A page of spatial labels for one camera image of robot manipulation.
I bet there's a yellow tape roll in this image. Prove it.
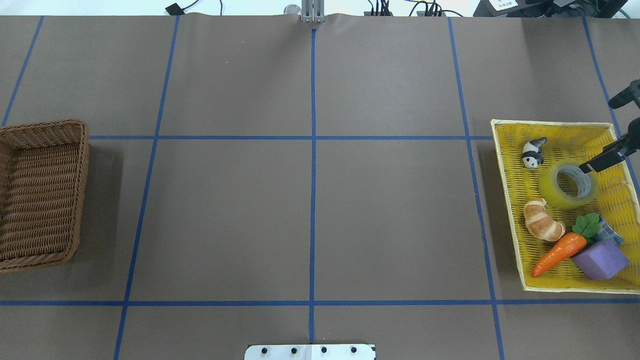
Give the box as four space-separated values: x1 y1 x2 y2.
538 159 601 211

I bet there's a yellow woven basket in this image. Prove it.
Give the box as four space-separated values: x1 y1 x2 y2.
490 119 639 295

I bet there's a brown wicker basket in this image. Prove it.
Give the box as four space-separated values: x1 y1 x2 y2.
0 119 90 274

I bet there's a small battery can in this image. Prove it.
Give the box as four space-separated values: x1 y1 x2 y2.
594 215 625 248

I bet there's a toy carrot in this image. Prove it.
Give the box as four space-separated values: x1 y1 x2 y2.
531 212 602 277

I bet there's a panda figurine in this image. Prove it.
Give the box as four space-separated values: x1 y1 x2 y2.
521 137 548 169

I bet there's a toy croissant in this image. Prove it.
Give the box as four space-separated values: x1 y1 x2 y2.
522 197 567 243

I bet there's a purple foam block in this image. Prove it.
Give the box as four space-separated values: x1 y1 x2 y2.
571 239 630 281

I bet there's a small black usb device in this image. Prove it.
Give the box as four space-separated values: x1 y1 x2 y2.
165 3 185 16

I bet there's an aluminium frame post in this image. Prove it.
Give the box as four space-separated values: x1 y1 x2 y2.
300 0 326 24

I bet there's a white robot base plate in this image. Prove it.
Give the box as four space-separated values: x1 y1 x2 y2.
244 343 377 360

